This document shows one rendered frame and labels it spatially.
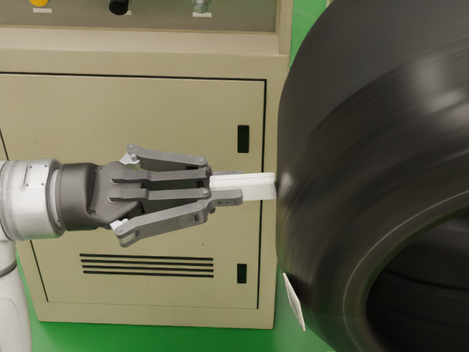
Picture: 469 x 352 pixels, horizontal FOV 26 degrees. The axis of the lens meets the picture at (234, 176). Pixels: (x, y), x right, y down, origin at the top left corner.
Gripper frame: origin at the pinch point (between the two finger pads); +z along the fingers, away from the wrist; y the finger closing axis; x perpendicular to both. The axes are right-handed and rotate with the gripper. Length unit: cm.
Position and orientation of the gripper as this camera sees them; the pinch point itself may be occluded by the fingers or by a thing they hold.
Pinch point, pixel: (243, 187)
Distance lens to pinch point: 109.9
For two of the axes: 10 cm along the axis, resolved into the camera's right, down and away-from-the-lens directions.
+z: 9.9, -0.6, -1.3
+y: 0.4, -7.9, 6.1
